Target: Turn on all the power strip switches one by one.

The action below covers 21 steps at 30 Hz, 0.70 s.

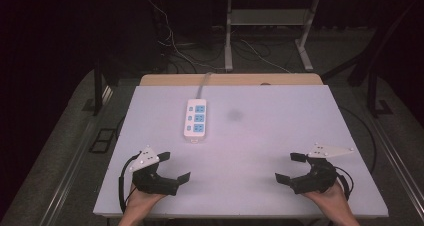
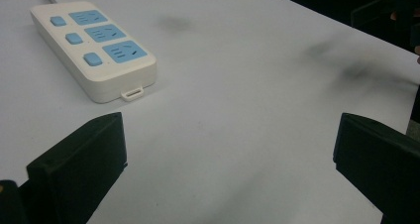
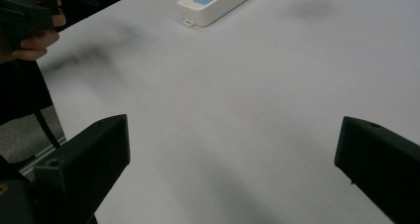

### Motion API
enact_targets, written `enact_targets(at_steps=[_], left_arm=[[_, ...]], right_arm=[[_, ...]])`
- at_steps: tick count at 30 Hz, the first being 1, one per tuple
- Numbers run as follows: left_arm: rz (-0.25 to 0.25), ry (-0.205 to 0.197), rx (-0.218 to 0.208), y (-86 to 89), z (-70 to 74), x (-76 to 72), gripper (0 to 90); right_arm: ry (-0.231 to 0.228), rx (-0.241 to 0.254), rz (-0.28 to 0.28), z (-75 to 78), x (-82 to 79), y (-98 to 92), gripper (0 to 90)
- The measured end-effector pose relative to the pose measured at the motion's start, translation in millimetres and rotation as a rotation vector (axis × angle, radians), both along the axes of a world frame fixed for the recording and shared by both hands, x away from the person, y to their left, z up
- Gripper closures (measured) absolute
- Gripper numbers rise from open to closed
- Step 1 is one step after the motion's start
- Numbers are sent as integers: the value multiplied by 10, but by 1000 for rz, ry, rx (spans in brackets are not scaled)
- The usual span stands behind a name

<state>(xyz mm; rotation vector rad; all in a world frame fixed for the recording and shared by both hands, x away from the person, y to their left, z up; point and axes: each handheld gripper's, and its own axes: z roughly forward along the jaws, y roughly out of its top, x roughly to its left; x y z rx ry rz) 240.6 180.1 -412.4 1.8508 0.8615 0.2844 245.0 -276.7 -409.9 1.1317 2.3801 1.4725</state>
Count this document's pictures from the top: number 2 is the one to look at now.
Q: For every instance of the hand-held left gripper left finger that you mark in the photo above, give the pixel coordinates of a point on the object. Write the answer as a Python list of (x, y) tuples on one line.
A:
[(79, 164)]

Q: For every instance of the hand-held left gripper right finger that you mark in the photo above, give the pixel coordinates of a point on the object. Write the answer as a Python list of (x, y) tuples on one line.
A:
[(379, 158)]

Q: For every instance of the white power strip blue sockets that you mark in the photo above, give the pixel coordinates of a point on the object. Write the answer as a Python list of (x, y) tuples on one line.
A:
[(99, 72)]

